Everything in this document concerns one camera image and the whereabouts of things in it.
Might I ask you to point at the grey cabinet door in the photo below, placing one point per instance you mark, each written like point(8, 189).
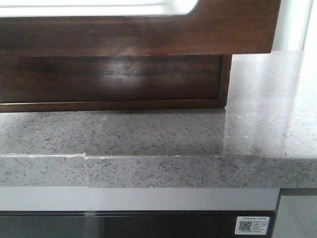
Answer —
point(296, 215)

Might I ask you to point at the dark wooden drawer cabinet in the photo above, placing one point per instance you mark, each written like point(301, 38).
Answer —
point(219, 102)

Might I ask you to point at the grey window curtain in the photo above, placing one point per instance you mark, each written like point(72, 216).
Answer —
point(296, 26)

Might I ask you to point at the wooden drawer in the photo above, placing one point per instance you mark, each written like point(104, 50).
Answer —
point(213, 27)
point(79, 79)

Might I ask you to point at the white plastic drawer handle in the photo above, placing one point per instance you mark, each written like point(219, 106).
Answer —
point(53, 8)

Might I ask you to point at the black glass appliance front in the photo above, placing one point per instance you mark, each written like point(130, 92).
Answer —
point(127, 224)

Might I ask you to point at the white QR code sticker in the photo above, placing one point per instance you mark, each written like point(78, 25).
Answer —
point(250, 225)

